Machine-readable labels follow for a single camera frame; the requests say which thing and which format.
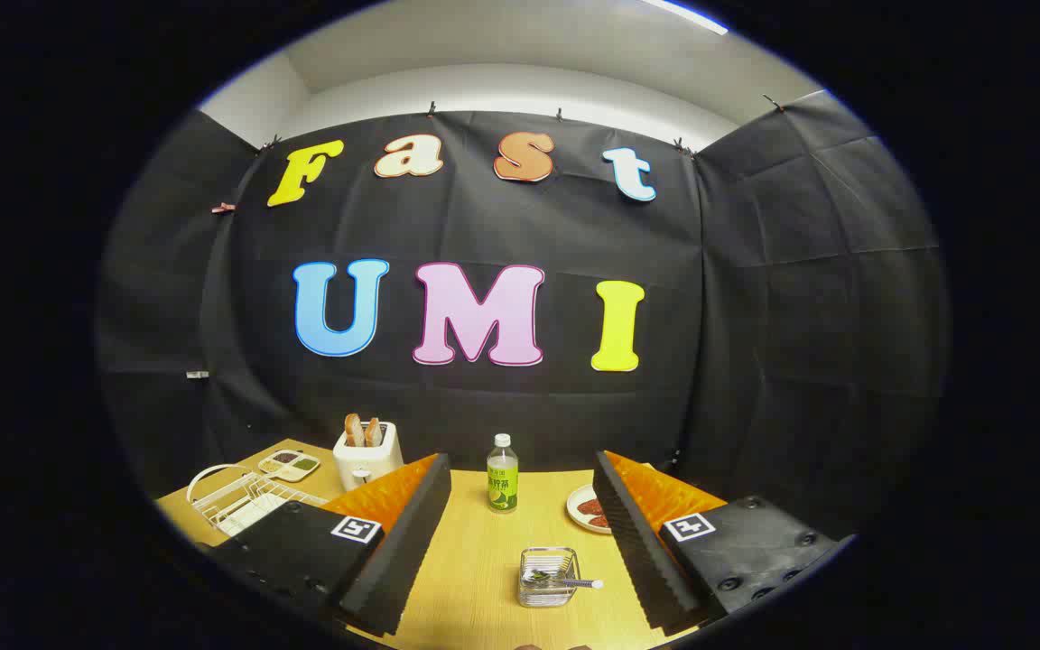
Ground metal wire basket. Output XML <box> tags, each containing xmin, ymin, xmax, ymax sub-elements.
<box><xmin>518</xmin><ymin>546</ymin><xmax>581</xmax><ymax>608</ymax></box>

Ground divided condiment tray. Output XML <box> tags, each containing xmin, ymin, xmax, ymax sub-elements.
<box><xmin>257</xmin><ymin>450</ymin><xmax>321</xmax><ymax>482</ymax></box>

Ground white wire dish rack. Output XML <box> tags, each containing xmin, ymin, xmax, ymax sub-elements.
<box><xmin>186</xmin><ymin>463</ymin><xmax>331</xmax><ymax>538</ymax></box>

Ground spoon with blue handle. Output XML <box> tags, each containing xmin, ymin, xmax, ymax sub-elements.
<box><xmin>529</xmin><ymin>569</ymin><xmax>604</xmax><ymax>590</ymax></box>

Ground green label drink bottle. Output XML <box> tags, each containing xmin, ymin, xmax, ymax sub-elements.
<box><xmin>487</xmin><ymin>433</ymin><xmax>519</xmax><ymax>514</ymax></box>

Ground white toaster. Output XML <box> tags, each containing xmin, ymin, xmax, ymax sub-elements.
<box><xmin>332</xmin><ymin>422</ymin><xmax>404</xmax><ymax>493</ymax></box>

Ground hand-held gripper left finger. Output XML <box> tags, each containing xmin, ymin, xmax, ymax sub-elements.
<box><xmin>204</xmin><ymin>451</ymin><xmax>453</xmax><ymax>638</ymax></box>

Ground white ribbed drain tray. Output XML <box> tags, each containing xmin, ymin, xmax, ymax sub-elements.
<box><xmin>213</xmin><ymin>492</ymin><xmax>291</xmax><ymax>534</ymax></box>

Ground cream plate with meat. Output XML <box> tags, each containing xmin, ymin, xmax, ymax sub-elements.
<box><xmin>565</xmin><ymin>484</ymin><xmax>613</xmax><ymax>535</ymax></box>

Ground black backdrop cloth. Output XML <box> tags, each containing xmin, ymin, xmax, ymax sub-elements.
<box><xmin>96</xmin><ymin>90</ymin><xmax>950</xmax><ymax>534</ymax></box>

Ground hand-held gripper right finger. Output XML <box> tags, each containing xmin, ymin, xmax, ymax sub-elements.
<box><xmin>592</xmin><ymin>450</ymin><xmax>855</xmax><ymax>637</ymax></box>

